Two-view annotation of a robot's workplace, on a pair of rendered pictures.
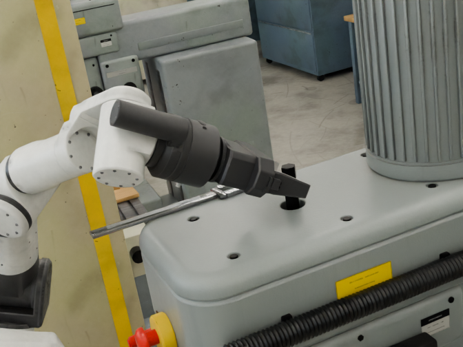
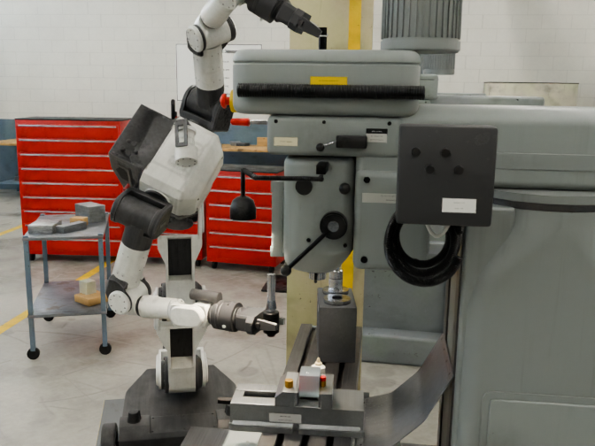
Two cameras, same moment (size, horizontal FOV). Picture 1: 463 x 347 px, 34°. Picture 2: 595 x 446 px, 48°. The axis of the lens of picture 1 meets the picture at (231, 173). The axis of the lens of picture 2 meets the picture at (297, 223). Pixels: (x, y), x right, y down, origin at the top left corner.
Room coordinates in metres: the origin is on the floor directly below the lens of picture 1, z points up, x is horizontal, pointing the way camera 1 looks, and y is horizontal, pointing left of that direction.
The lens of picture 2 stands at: (-0.61, -0.88, 1.80)
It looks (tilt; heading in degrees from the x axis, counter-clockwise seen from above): 11 degrees down; 28
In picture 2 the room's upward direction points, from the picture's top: 1 degrees clockwise
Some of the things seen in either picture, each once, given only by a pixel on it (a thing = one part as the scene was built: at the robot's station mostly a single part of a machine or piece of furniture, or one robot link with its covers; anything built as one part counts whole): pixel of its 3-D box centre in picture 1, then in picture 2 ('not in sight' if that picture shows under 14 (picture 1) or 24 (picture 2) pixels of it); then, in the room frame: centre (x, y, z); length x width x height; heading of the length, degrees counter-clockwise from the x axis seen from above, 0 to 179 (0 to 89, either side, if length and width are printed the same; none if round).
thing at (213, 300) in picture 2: not in sight; (210, 307); (0.98, 0.26, 1.14); 0.11 x 0.11 x 0.11; 6
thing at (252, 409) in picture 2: not in sight; (297, 401); (0.86, -0.11, 0.98); 0.35 x 0.15 x 0.11; 113
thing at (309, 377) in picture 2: not in sight; (310, 381); (0.87, -0.13, 1.04); 0.06 x 0.05 x 0.06; 23
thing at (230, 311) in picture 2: not in sight; (243, 319); (0.98, 0.15, 1.13); 0.13 x 0.12 x 0.10; 6
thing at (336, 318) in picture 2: not in sight; (335, 321); (1.35, 0.02, 1.03); 0.22 x 0.12 x 0.20; 28
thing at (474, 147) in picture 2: not in sight; (444, 174); (0.80, -0.48, 1.62); 0.20 x 0.09 x 0.21; 111
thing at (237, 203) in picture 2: not in sight; (243, 206); (0.91, 0.10, 1.48); 0.07 x 0.07 x 0.06
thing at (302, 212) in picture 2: not in sight; (320, 211); (1.01, -0.09, 1.47); 0.21 x 0.19 x 0.32; 21
